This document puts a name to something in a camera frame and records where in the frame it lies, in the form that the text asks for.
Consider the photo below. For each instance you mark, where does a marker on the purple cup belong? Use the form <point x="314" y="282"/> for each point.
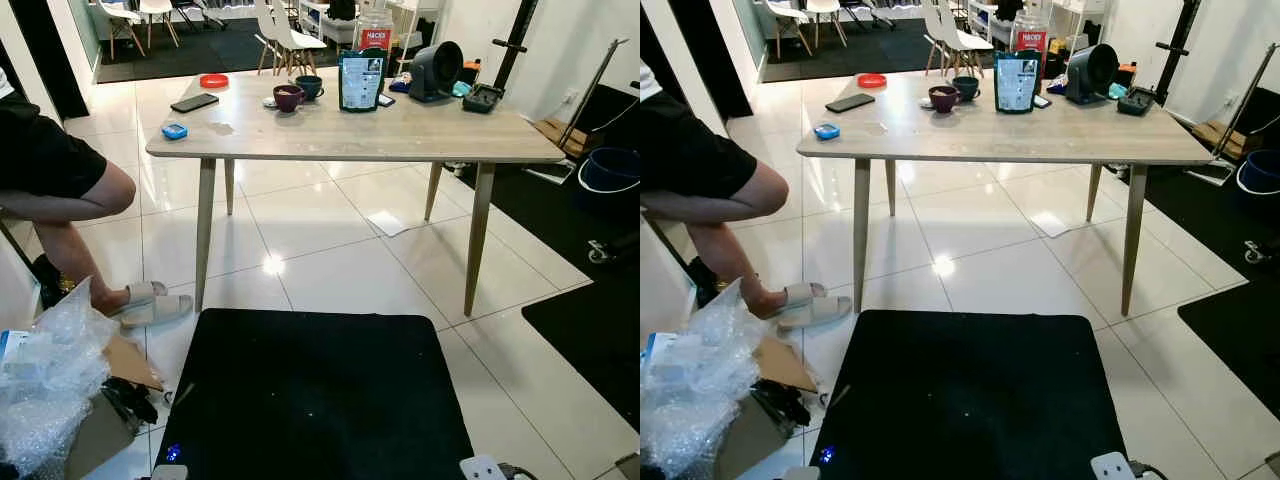
<point x="288" y="100"/>
<point x="943" y="100"/>

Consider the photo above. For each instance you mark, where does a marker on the black gold footwear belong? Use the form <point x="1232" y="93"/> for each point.
<point x="705" y="275"/>
<point x="50" y="280"/>

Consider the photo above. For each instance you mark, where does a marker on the blue bucket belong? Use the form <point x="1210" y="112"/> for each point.
<point x="1260" y="172"/>
<point x="610" y="172"/>

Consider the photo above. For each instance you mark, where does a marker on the person in black shorts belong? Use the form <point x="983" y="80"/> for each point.
<point x="40" y="160"/>
<point x="690" y="160"/>

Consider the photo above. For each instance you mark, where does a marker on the blue white carton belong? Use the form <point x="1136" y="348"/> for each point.
<point x="12" y="345"/>
<point x="660" y="348"/>

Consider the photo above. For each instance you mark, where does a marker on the silver folding rack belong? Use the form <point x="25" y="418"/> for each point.
<point x="1210" y="172"/>
<point x="550" y="172"/>

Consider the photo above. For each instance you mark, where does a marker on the flat brown cardboard piece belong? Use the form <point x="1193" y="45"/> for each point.
<point x="1220" y="138"/>
<point x="560" y="135"/>

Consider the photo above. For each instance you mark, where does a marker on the clear bubble wrap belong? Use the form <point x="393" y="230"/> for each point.
<point x="700" y="400"/>
<point x="50" y="400"/>

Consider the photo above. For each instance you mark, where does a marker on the beige slipper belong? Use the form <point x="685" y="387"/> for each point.
<point x="815" y="312"/>
<point x="805" y="290"/>
<point x="145" y="290"/>
<point x="155" y="310"/>

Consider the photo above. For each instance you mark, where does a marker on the brown cardboard box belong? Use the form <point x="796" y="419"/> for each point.
<point x="785" y="365"/>
<point x="130" y="365"/>

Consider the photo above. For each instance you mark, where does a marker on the black square case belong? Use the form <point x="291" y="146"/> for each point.
<point x="1137" y="102"/>
<point x="483" y="99"/>

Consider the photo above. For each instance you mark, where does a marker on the blue digital timer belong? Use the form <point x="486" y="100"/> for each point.
<point x="175" y="131"/>
<point x="826" y="131"/>

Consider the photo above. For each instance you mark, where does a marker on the black metal stand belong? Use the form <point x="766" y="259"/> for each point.
<point x="510" y="45"/>
<point x="1172" y="48"/>

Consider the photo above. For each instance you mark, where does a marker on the black smartphone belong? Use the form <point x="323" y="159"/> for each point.
<point x="850" y="102"/>
<point x="194" y="102"/>

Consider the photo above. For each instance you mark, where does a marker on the white chair wooden legs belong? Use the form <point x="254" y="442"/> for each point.
<point x="158" y="8"/>
<point x="787" y="15"/>
<point x="825" y="8"/>
<point x="122" y="15"/>
<point x="932" y="20"/>
<point x="300" y="42"/>
<point x="265" y="20"/>
<point x="968" y="42"/>

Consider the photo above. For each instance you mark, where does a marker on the red round dish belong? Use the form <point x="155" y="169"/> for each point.
<point x="871" y="81"/>
<point x="213" y="81"/>

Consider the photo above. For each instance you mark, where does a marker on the green printed pouch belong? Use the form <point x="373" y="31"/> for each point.
<point x="361" y="85"/>
<point x="1017" y="85"/>

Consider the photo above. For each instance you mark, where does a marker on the clear jar red label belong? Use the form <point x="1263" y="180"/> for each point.
<point x="375" y="38"/>
<point x="1030" y="38"/>

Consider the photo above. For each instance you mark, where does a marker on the dark teal cup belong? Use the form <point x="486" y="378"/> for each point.
<point x="309" y="88"/>
<point x="966" y="88"/>

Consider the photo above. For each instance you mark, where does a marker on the white paper sheet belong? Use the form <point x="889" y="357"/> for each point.
<point x="1050" y="223"/>

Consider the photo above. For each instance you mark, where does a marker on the black wheeled frame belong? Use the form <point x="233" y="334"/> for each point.
<point x="600" y="252"/>
<point x="1256" y="253"/>

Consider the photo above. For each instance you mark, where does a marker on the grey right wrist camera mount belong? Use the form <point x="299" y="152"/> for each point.
<point x="482" y="468"/>
<point x="1112" y="467"/>

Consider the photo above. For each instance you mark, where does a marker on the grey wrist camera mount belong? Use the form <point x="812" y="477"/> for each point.
<point x="168" y="473"/>
<point x="482" y="468"/>
<point x="1112" y="467"/>
<point x="801" y="474"/>

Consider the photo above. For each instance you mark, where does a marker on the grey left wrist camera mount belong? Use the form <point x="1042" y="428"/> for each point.
<point x="801" y="474"/>
<point x="168" y="473"/>

